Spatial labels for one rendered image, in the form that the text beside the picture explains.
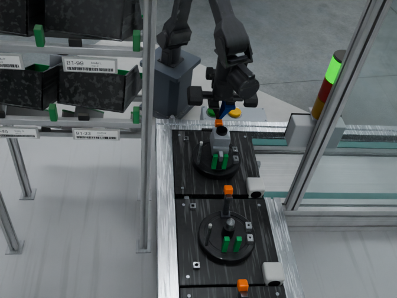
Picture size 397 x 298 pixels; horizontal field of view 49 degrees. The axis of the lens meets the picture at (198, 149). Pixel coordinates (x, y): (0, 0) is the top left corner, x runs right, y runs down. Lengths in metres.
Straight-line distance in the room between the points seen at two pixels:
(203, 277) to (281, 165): 0.48
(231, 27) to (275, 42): 2.63
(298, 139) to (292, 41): 2.76
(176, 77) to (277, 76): 2.01
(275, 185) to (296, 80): 2.09
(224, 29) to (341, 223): 0.63
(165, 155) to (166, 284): 0.40
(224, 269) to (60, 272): 0.41
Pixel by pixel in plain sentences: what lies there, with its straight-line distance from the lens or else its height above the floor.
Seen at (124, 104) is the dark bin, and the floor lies 1.31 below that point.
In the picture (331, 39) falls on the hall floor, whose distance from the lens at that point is 3.94.
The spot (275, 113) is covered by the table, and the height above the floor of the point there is 0.86.
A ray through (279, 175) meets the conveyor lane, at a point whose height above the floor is 0.92.
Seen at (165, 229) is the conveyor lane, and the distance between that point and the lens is 1.11.
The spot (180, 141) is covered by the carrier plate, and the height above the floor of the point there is 0.97.
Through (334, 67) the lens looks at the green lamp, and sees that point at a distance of 0.92.
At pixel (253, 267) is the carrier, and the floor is 0.97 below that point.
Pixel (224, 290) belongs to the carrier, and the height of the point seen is 0.97.
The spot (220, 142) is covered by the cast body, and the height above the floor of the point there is 1.07.
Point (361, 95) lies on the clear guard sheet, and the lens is 0.96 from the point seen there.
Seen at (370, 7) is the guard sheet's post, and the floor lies 1.54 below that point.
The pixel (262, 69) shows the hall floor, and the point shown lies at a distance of 3.34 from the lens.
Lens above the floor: 1.88
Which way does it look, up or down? 46 degrees down
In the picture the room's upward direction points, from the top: 9 degrees clockwise
